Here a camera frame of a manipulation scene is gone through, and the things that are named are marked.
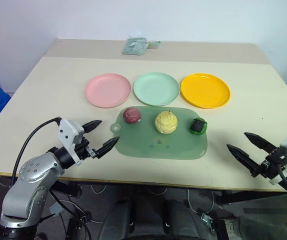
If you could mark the black table frame bar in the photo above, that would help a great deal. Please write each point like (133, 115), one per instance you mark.
(248, 196)

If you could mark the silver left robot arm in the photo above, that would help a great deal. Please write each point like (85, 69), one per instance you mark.
(28, 185)

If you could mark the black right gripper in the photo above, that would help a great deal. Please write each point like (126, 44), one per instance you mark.
(273, 162)

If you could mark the pink plate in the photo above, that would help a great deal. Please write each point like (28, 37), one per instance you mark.
(107, 90)

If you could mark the translucent green cutting mat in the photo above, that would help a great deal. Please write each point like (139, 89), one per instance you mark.
(163, 146)

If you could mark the dark red round fruit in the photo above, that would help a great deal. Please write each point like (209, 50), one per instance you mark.
(131, 115)

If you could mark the yellow plate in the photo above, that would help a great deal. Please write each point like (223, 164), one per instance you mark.
(205, 90)

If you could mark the caster wheel with metal bracket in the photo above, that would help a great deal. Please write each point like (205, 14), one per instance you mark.
(208, 221)

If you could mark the pale yellow round fruit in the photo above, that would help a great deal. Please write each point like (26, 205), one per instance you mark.
(166, 122)

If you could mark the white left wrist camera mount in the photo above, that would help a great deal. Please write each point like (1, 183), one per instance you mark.
(68, 132)

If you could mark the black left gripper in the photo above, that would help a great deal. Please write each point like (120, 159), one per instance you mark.
(84, 149)

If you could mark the dark rounded shape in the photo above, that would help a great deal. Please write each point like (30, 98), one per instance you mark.
(183, 221)
(119, 220)

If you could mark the mint green plate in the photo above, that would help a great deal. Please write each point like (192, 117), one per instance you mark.
(156, 88)

